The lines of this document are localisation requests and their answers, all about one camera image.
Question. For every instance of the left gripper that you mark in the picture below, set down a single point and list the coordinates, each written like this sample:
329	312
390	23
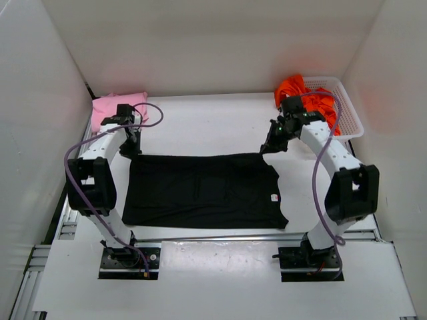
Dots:
134	151

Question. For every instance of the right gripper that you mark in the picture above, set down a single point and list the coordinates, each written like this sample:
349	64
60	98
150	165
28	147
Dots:
271	146

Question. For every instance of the pink t-shirt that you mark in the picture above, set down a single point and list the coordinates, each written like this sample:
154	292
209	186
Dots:
106	106

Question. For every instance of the black t-shirt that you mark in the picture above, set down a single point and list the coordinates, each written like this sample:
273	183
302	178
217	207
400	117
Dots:
238	191

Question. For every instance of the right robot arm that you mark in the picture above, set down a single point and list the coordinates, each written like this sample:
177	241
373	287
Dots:
345	190

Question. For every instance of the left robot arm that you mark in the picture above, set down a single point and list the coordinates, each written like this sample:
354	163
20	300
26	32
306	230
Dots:
90	186

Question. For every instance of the orange t-shirt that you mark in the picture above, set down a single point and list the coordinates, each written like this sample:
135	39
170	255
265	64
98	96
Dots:
295	85

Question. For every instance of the white plastic basket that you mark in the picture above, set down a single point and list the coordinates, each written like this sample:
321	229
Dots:
350	124

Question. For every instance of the aluminium frame rail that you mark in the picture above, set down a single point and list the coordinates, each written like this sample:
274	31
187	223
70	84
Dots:
72	195

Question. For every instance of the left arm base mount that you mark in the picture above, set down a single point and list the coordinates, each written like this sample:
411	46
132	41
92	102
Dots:
126	264

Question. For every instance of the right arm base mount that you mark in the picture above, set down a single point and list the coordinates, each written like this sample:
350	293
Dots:
297	266

